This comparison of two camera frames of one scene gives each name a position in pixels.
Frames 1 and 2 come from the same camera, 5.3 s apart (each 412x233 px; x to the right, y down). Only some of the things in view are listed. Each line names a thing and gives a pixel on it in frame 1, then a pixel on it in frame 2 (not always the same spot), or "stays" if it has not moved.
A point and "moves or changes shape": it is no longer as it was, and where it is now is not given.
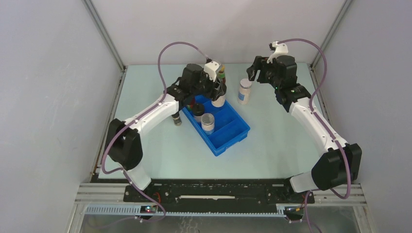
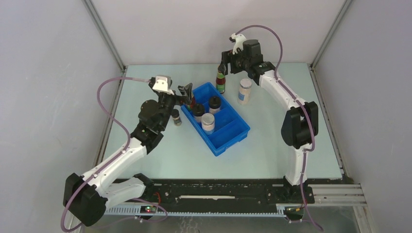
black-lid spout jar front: [198, 109] stays
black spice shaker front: [177, 119] stays
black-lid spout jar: [220, 102] moves or changes shape
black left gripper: [213, 93] → [186, 91]
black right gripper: [260, 64] → [227, 57]
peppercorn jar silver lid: [207, 121] stays
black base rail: [218, 191] stays
